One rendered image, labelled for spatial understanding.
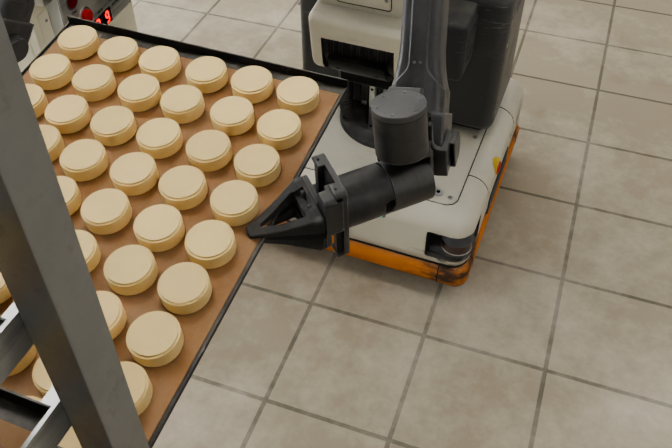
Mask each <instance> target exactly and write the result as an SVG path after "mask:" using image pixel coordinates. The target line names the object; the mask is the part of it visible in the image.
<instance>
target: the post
mask: <svg viewBox="0 0 672 448"><path fill-rule="evenodd" d="M0 273H1V275H2V277H3V279H4V281H5V283H6V286H7V288H8V290H9V292H10V294H11V296H12V298H13V301H14V303H15V305H16V307H17V309H18V311H19V313H20V316H21V318H22V320H23V322H24V324H25V326H26V329H27V331H28V333H29V335H30V337H31V339H32V341H33V344H34V346H35V348H36V350H37V352H38V354H39V356H40V359H41V361H42V363H43V365H44V367H45V369H46V371H47V374H48V376H49V378H50V380H51V382H52V384H53V387H54V389H55V391H56V393H57V395H58V397H59V399H60V402H61V404H62V406H63V408H64V410H65V412H66V414H67V417H68V419H69V421H70V423H71V425H72V427H73V429H74V432H75V434H76V436H77V438H78V440H79V442H80V445H81V447H82V448H149V445H148V442H147V439H146V436H145V433H144V431H143V428H142V425H141V422H140V419H139V416H138V413H137V410H136V407H135V404H134V401H133V398H132V395H131V393H130V390H129V387H128V384H127V381H126V378H125V375H124V372H123V369H122V366H121V363H120V360H119V357H118V354H117V352H116V349H115V346H114V343H113V340H112V337H111V334H110V331H109V328H108V325H107V322H106V319H105V316H104V314H103V311H102V308H101V305H100V302H99V299H98V296H97V293H96V290H95V287H94V284H93V281H92V278H91V276H90V273H89V270H88V267H87V264H86V261H85V258H84V255H83V252H82V249H81V246H80V243H79V240H78V238H77V235H76V232H75V229H74V226H73V223H72V220H71V217H70V214H69V211H68V208H67V205H66V202H65V199H64V197H63V194H62V191H61V188H60V185H59V182H58V179H57V176H56V173H55V170H54V167H53V164H52V161H51V159H50V156H49V153H48V150H47V147H46V144H45V141H44V138H43V135H42V132H41V129H40V126H39V123H38V121H37V118H36V115H35V112H34V109H33V106H32V103H31V100H30V97H29V94H28V91H27V88H26V85H25V83H24V80H23V77H22V74H21V71H20V68H19V65H18V62H17V59H16V56H15V53H14V50H13V47H12V44H11V42H10V39H9V36H8V33H7V30H6V27H5V24H4V21H3V18H2V15H1V12H0Z"/></svg>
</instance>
